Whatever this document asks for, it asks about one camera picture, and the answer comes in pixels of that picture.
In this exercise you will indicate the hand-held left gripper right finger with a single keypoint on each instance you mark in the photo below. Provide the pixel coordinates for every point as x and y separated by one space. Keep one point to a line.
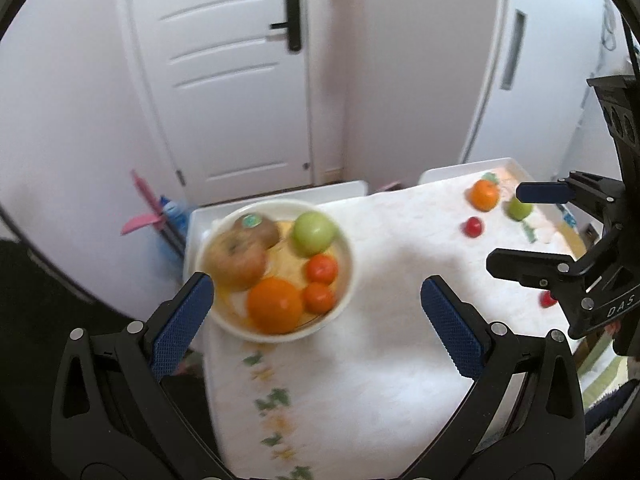
452 325

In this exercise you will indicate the green apple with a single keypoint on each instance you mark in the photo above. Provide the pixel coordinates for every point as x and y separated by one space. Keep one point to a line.
314 234
520 210

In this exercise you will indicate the brown kiwi with green sticker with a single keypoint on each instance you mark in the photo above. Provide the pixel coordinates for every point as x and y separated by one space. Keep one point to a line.
256 230

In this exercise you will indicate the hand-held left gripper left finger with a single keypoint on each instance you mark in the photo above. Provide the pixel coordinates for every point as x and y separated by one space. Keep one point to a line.
182 322

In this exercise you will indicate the large yellow-red apple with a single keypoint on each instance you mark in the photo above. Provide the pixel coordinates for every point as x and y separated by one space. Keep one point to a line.
237 262

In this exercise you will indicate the white floral tablecloth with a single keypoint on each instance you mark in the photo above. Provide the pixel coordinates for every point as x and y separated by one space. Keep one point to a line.
380 360

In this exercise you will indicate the white panel door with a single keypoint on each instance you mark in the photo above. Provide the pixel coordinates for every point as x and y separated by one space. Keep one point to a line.
225 85

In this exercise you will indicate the small tangerine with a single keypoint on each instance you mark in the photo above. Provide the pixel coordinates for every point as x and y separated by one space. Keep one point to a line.
319 297

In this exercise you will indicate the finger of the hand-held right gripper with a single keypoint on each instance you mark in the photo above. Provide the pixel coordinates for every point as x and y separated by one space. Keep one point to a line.
542 192
530 264

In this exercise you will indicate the red cherry tomato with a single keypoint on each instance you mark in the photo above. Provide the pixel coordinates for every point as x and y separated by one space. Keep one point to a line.
473 227
548 300

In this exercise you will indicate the small orange tomato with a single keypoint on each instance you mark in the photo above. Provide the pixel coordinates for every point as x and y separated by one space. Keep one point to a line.
322 268

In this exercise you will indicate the orange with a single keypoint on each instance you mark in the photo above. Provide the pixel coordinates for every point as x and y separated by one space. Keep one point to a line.
484 195
275 306

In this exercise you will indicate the cream bowl with duck print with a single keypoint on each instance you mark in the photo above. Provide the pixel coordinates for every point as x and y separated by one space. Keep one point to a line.
345 285

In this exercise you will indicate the white sliding door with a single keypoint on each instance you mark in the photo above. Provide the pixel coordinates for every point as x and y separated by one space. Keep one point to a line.
550 60

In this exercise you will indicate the striped floor mat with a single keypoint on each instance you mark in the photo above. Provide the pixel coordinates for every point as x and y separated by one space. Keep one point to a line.
607 380

